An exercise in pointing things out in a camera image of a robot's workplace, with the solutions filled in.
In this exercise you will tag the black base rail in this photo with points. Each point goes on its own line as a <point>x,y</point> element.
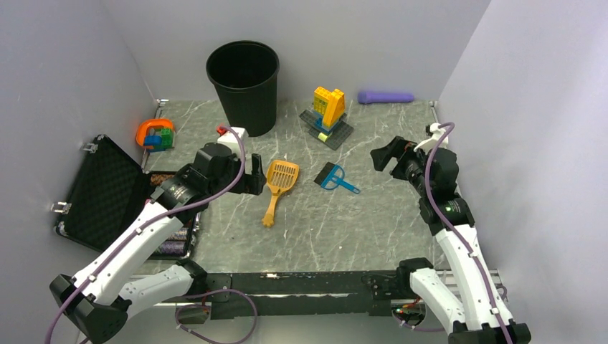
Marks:
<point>374,293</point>

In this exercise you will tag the yellow toy brick building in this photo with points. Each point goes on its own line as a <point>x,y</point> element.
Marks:
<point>326,118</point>

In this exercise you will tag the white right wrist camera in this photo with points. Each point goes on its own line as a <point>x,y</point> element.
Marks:
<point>434,133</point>

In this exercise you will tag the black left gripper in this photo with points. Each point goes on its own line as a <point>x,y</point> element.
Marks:
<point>252,183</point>

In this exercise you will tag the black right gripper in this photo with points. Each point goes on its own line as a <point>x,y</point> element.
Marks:
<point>399,147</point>

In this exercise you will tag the black open case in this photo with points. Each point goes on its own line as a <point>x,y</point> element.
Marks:
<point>109,191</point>

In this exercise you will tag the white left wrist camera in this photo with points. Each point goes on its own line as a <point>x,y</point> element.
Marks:
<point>229,139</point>

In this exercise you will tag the blue hand brush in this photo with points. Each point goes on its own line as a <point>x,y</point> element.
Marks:
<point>332,176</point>

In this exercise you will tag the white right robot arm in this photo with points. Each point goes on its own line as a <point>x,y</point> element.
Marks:
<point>476,313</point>

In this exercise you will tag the orange ring toy bricks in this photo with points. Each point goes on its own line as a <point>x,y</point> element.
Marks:
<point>156,135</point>

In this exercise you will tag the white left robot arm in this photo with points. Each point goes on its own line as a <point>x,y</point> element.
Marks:
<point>101,298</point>

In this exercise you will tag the orange slotted scoop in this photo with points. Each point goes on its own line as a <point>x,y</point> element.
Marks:
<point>281,177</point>

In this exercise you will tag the purple cylinder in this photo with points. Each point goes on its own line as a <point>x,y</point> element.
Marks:
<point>372,97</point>

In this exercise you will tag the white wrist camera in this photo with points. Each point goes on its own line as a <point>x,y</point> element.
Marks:
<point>434,133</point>
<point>229,139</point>

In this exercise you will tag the black plastic bin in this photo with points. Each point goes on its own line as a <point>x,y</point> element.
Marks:
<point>244,75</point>

